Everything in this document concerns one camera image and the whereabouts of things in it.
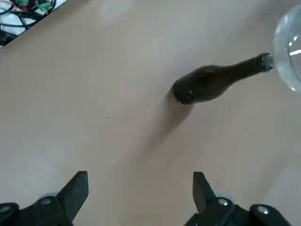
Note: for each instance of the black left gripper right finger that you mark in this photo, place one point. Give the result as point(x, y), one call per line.
point(202, 190)

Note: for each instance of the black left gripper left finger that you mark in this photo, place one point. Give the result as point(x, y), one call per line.
point(70, 195)

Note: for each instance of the dark glass bottle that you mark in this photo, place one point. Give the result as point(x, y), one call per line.
point(202, 84)

